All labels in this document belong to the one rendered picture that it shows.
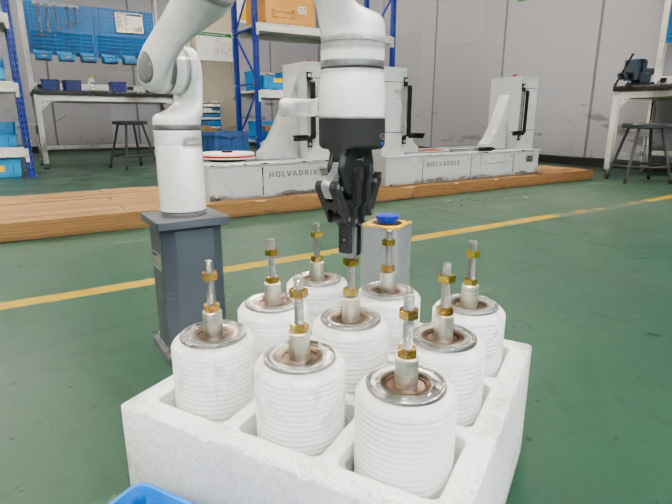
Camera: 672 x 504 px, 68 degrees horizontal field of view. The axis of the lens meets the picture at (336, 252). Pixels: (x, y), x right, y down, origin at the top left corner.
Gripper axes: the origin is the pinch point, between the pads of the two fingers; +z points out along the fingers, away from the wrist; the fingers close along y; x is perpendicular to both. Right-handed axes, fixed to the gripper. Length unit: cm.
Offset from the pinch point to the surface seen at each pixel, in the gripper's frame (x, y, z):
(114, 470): 31.4, -12.9, 35.3
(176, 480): 11.3, -19.5, 24.3
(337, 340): -0.8, -4.8, 10.9
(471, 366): -15.9, -2.7, 11.4
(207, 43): 439, 469, -104
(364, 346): -3.6, -3.3, 11.7
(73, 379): 61, 1, 35
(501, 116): 51, 357, -15
